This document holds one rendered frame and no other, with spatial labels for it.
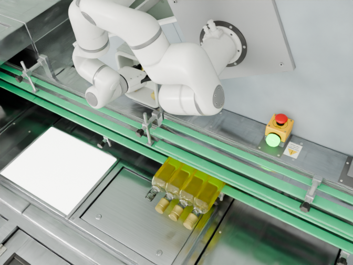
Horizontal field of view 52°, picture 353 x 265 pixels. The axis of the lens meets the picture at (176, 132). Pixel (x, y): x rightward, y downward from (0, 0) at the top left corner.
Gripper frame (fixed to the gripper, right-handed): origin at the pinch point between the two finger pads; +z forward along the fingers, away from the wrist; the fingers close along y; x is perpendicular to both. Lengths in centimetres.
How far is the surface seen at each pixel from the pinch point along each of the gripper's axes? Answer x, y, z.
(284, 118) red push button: -2, 53, 2
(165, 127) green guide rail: -16.1, 14.9, -7.7
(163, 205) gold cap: -33, 27, -26
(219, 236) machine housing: -49, 45, -14
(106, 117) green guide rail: -24.8, -15.8, -5.8
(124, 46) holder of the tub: 6.8, -8.6, -1.3
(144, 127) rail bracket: -15.1, 9.6, -13.4
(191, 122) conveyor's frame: -13.0, 23.1, -3.5
